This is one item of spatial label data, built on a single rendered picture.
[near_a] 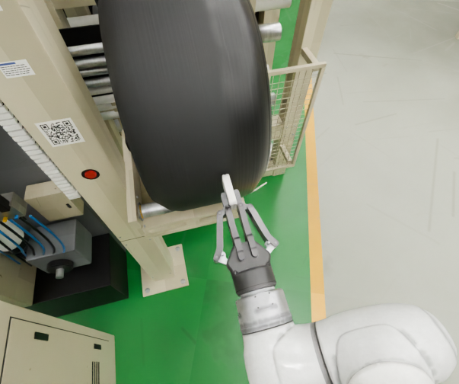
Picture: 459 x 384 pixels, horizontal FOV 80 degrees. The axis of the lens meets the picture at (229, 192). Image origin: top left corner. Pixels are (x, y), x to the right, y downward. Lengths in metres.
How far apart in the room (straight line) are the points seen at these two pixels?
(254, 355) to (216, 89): 0.44
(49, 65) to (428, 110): 2.94
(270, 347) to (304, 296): 1.30
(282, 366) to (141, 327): 1.35
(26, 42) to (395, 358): 0.72
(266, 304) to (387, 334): 0.17
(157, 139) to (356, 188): 1.86
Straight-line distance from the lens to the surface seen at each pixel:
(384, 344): 0.44
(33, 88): 0.69
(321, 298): 1.80
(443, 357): 0.47
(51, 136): 0.77
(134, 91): 0.52
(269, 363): 0.48
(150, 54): 0.53
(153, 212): 0.90
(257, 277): 0.49
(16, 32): 0.63
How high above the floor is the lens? 1.68
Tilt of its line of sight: 57 degrees down
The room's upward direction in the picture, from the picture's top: straight up
